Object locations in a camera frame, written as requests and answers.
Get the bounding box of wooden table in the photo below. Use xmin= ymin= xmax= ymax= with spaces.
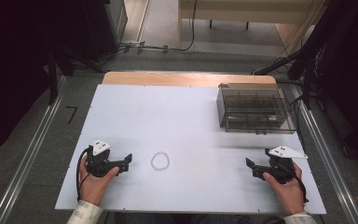
xmin=101 ymin=71 xmax=277 ymax=89

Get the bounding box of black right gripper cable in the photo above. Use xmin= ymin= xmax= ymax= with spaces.
xmin=292 ymin=173 xmax=310 ymax=203

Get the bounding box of dark cabinet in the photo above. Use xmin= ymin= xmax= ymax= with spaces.
xmin=82 ymin=0 xmax=129 ymax=62

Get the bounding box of clear plastic drawer box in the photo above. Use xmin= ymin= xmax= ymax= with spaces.
xmin=215 ymin=82 xmax=297 ymax=135

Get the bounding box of black floor cable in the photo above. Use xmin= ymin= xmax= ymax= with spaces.
xmin=101 ymin=0 xmax=199 ymax=63

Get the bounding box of person's right hand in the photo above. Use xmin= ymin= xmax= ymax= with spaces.
xmin=262 ymin=162 xmax=306 ymax=217

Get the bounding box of metal floor rail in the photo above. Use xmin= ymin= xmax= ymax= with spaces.
xmin=0 ymin=75 xmax=68 ymax=224
xmin=288 ymin=84 xmax=358 ymax=224

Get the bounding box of white board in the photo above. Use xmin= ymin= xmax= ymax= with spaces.
xmin=54 ymin=83 xmax=327 ymax=216

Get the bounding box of black metal stand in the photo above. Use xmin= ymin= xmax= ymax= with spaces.
xmin=45 ymin=43 xmax=103 ymax=106

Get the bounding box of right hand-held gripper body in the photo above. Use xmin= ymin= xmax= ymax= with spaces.
xmin=262 ymin=145 xmax=309 ymax=185

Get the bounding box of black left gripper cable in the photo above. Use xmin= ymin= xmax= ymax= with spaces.
xmin=76 ymin=147 xmax=93 ymax=202

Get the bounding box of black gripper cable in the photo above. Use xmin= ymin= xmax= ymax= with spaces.
xmin=292 ymin=173 xmax=310 ymax=203
xmin=76 ymin=147 xmax=93 ymax=202

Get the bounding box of beige wooden furniture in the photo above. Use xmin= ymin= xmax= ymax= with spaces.
xmin=177 ymin=0 xmax=325 ymax=49

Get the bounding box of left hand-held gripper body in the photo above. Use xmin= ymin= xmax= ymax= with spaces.
xmin=85 ymin=139 xmax=121 ymax=178

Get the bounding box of white bead bracelet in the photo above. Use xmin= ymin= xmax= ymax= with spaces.
xmin=150 ymin=150 xmax=171 ymax=172

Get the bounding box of black equipment stand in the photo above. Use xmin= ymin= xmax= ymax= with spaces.
xmin=252 ymin=0 xmax=358 ymax=110

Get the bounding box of person's left hand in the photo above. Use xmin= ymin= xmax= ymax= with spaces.
xmin=78 ymin=155 xmax=121 ymax=207

